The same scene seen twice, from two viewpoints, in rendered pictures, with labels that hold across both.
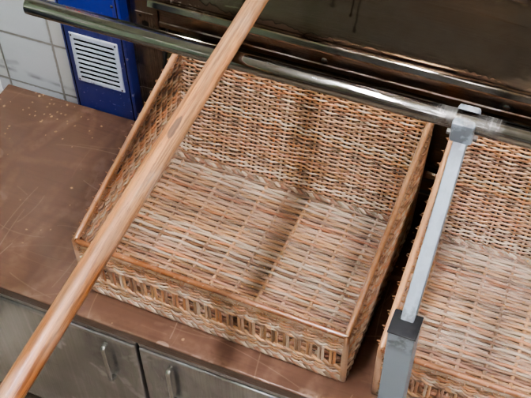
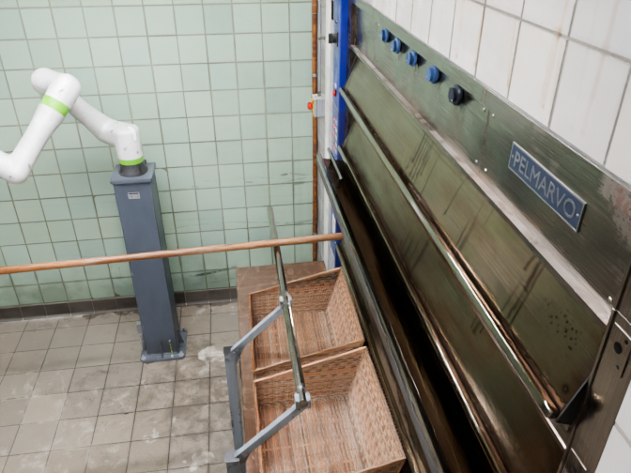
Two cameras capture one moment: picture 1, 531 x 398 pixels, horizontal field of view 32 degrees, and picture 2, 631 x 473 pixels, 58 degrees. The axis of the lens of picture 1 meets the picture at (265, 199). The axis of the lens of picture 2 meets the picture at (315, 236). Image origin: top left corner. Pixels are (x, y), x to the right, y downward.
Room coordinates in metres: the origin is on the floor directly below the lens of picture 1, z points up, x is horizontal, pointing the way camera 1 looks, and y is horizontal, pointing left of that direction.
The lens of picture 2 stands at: (0.15, -1.75, 2.42)
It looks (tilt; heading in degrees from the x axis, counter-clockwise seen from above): 31 degrees down; 58
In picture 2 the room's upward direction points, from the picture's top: straight up
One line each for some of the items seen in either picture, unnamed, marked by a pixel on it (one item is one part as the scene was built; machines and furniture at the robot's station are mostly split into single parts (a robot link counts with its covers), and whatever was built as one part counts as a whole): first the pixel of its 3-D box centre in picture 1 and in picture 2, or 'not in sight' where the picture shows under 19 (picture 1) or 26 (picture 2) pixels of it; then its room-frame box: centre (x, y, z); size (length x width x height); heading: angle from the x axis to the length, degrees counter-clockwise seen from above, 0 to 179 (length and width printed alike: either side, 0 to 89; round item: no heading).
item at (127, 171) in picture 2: not in sight; (133, 161); (0.80, 1.10, 1.23); 0.26 x 0.15 x 0.06; 66
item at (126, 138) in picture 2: not in sight; (126, 142); (0.77, 1.06, 1.36); 0.16 x 0.13 x 0.19; 112
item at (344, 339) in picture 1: (257, 200); (301, 327); (1.17, 0.02, 0.72); 0.56 x 0.49 x 0.28; 66
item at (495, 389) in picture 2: not in sight; (407, 230); (1.19, -0.61, 1.54); 1.79 x 0.11 x 0.19; 67
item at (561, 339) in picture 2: not in sight; (414, 151); (1.19, -0.61, 1.80); 1.79 x 0.11 x 0.19; 67
